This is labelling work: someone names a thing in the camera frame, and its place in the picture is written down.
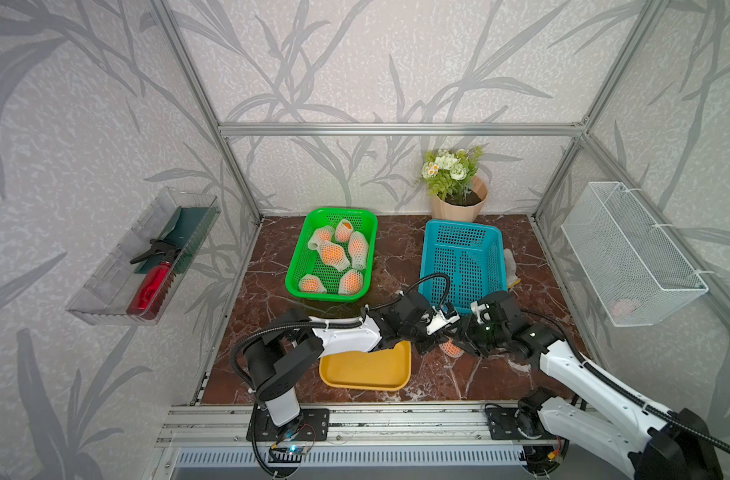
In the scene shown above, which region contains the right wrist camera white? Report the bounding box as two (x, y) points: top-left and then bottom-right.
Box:
(470, 302), (490, 324)

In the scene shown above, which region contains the teal plastic basket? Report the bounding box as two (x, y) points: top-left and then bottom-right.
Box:
(420, 220), (508, 315)

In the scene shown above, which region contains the aluminium front rail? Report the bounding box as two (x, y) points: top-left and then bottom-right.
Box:
(155, 402), (557, 448)

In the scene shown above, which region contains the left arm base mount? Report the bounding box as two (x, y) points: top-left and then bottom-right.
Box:
(246, 408), (331, 442)

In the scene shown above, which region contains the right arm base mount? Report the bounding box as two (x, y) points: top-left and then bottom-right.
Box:
(483, 403), (542, 440)

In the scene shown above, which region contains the clear plastic wall bin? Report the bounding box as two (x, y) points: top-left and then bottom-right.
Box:
(66, 187), (221, 326)

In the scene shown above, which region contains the yellow plastic tray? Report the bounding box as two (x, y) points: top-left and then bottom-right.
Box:
(319, 341), (412, 392)

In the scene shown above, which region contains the potted white flower plant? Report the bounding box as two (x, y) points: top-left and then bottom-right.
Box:
(421, 146), (487, 222)

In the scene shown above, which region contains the dark green dustpan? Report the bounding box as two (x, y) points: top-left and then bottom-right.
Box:
(135, 207), (209, 274)

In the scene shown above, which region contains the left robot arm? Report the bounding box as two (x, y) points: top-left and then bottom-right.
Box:
(229, 273), (460, 428)

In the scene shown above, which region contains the green plastic basket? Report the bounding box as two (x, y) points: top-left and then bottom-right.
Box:
(286, 207), (378, 303)

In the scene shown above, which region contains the netted orange top left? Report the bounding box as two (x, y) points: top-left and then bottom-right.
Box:
(307, 225), (335, 251)

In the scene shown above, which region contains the red black spray bottle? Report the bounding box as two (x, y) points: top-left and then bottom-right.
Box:
(126, 239), (180, 320)

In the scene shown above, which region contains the white wire mesh basket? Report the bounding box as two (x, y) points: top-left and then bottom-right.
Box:
(561, 181), (709, 328)

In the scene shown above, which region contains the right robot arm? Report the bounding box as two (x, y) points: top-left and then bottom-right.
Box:
(443, 291), (730, 479)

